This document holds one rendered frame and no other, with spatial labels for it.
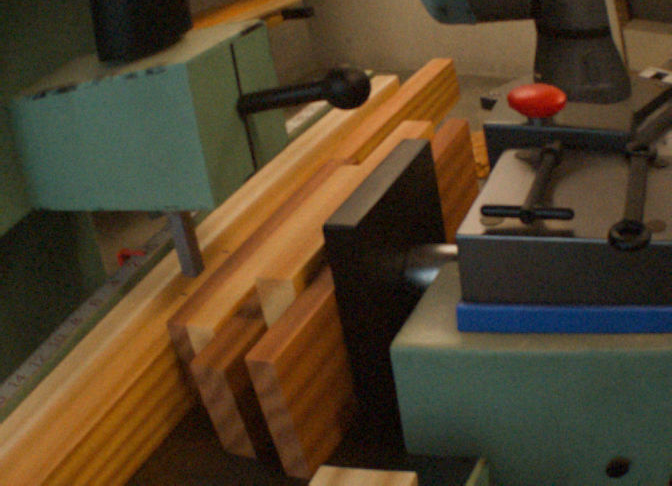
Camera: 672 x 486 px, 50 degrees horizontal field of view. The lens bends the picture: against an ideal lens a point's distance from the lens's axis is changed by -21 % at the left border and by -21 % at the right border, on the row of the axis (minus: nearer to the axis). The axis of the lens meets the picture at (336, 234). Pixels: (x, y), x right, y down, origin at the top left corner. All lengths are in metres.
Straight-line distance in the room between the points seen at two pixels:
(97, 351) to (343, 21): 4.02
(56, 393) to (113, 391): 0.03
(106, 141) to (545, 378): 0.22
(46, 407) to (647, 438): 0.27
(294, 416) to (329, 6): 4.09
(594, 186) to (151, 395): 0.22
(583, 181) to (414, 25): 3.83
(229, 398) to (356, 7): 3.99
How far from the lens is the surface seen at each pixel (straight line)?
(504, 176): 0.35
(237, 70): 0.37
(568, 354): 0.31
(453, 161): 0.49
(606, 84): 1.01
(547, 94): 0.37
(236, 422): 0.36
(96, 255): 0.63
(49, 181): 0.43
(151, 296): 0.42
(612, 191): 0.33
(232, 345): 0.36
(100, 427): 0.36
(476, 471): 0.34
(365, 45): 4.34
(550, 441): 0.34
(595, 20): 1.00
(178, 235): 0.42
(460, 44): 4.07
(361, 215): 0.34
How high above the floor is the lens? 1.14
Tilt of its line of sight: 25 degrees down
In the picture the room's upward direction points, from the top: 12 degrees counter-clockwise
